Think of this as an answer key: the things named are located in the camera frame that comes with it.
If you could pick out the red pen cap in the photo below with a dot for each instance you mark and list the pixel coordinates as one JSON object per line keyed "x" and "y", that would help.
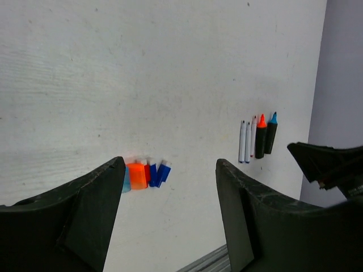
{"x": 147, "y": 170}

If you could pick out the orange capped black highlighter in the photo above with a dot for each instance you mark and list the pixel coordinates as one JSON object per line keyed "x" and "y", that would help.
{"x": 261, "y": 134}

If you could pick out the white pen blue end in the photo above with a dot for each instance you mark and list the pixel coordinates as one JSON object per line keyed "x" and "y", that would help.
{"x": 242, "y": 142}

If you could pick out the aluminium frame rail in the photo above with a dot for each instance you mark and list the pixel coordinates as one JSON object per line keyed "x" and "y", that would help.
{"x": 215, "y": 261}

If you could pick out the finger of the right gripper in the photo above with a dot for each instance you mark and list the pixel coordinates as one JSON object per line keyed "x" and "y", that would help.
{"x": 328, "y": 166}

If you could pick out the orange highlighter cap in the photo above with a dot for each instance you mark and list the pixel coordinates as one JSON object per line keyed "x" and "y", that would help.
{"x": 137, "y": 176}

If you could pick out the white pen red end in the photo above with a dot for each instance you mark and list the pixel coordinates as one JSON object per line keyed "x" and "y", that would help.
{"x": 253, "y": 136}

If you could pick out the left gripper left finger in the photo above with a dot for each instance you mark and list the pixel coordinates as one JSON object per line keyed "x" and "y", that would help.
{"x": 67, "y": 228}

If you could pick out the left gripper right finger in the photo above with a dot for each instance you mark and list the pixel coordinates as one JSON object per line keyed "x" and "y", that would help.
{"x": 266, "y": 230}

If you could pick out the blue capped black highlighter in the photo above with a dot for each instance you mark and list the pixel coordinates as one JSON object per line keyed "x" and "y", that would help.
{"x": 271, "y": 133}

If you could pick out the blue pen cap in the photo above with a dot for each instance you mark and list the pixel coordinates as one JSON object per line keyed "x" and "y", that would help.
{"x": 153, "y": 175}
{"x": 163, "y": 172}

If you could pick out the light blue highlighter cap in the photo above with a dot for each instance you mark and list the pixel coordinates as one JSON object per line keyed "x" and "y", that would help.
{"x": 126, "y": 182}

